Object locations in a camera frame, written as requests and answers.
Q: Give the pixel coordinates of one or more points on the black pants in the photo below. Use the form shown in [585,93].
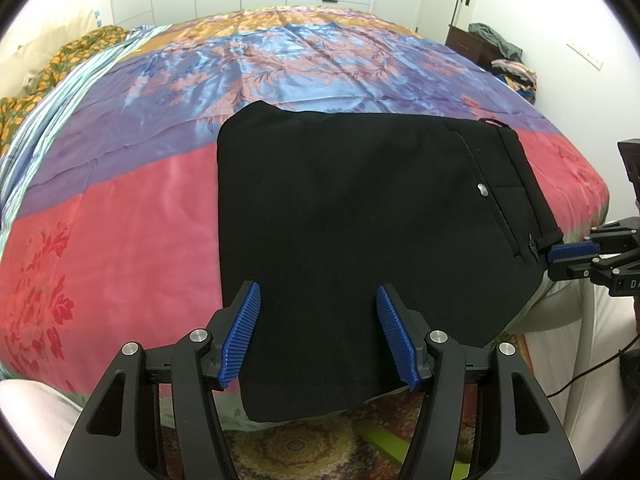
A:
[320,209]

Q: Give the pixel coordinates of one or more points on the colourful satin bedspread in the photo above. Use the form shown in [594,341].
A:
[117,237]

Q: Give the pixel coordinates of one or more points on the dark wooden nightstand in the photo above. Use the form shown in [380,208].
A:
[472,47]

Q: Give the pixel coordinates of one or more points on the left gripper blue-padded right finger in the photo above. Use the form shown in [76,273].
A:
[517,434]

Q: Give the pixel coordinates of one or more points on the yellow orange floral blanket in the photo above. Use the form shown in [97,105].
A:
[14,109]

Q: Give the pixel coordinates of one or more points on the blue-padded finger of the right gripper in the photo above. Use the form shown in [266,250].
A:
[573,251]
[576,269]

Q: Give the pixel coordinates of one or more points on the patterned floor rug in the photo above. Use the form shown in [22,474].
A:
[326,447]

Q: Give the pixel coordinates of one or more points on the grey cloth on nightstand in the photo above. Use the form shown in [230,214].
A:
[509,51]

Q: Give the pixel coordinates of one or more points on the striped blue white sheet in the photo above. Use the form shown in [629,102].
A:
[36,134]

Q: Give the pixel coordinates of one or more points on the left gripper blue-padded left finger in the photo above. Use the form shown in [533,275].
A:
[119,434]

